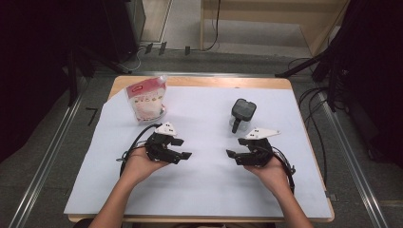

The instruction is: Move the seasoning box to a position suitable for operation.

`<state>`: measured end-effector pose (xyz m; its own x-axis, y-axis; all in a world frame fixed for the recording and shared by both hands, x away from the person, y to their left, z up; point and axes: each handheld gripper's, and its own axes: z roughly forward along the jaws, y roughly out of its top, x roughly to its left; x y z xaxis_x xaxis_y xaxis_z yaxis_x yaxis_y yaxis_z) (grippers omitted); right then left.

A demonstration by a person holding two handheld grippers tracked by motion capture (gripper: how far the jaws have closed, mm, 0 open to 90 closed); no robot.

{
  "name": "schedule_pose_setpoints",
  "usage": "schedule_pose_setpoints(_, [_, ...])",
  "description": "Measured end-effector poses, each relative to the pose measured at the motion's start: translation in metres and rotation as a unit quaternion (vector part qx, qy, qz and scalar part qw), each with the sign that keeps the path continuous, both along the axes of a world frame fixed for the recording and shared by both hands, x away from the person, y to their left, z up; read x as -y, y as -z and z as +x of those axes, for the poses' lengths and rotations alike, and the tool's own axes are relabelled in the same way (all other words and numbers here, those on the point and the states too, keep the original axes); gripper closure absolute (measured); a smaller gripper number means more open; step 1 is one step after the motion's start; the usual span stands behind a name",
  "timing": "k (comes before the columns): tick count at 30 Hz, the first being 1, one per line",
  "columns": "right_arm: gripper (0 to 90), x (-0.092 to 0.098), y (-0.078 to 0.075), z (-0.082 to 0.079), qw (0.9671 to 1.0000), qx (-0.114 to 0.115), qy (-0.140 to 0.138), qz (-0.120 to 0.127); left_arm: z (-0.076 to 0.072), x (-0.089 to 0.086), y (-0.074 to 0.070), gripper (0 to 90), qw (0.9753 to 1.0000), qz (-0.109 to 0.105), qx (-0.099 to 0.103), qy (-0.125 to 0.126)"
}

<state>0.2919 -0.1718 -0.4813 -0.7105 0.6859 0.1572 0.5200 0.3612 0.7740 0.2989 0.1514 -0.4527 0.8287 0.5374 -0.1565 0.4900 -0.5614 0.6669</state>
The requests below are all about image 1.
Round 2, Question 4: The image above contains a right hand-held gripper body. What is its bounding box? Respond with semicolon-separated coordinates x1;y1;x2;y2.
236;127;281;167

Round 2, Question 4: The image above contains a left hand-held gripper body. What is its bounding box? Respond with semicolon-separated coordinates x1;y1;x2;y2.
144;122;179;164

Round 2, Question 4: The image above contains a red and white spouted pouch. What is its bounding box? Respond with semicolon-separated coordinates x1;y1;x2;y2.
124;74;168;124

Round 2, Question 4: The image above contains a person's left hand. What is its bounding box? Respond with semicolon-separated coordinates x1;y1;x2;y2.
122;147;169;188

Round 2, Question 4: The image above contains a person's right hand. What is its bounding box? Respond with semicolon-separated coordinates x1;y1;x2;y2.
243;156;294;196

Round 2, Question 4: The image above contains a white table mat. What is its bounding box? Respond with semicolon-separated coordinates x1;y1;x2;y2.
63;85;333;219

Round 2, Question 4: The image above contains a black stand leg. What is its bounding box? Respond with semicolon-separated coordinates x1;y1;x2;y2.
275;47;332;79

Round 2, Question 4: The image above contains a black metal stand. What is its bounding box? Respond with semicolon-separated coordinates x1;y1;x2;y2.
66;44;129;107

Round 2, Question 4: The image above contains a black cabinet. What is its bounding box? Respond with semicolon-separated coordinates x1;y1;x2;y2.
103;0;146;63

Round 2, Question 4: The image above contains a black curtain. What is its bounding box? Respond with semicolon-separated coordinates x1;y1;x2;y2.
312;0;403;169
0;0;127;164

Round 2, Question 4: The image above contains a left hand-held gripper black cable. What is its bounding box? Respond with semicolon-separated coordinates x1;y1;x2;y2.
116;123;163;177

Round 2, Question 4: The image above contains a hand-held gripper black cable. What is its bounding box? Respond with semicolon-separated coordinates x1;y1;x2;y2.
116;123;163;177
272;146;297;194

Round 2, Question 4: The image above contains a right hand-held gripper black cable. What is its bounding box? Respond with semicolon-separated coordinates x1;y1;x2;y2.
272;146;297;194

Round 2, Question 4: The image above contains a black floor cable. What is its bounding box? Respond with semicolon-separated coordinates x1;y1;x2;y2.
297;86;329;188

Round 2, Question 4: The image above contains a white floor cable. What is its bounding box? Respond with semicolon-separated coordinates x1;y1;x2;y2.
126;47;150;72

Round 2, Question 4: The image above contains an aluminium floor rail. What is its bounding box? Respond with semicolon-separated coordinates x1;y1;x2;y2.
8;94;84;228
317;91;389;228

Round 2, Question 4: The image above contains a thin black hanging cable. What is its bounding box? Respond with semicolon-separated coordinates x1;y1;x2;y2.
203;0;222;52

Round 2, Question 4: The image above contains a light wooden bench frame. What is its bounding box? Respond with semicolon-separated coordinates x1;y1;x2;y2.
199;0;351;57

